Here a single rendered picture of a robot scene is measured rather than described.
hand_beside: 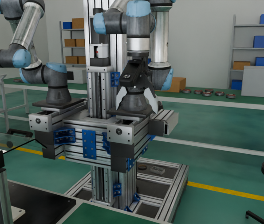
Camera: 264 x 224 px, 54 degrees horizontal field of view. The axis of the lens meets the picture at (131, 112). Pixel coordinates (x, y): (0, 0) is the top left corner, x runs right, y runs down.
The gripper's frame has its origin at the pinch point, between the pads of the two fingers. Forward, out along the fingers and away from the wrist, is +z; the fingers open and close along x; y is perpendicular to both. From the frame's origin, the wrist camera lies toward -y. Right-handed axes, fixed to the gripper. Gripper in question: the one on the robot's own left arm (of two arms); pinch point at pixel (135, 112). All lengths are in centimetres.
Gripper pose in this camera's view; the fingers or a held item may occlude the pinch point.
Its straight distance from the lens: 87.7
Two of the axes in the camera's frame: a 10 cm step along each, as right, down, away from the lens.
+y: 3.7, -2.4, 9.0
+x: -9.3, -1.0, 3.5
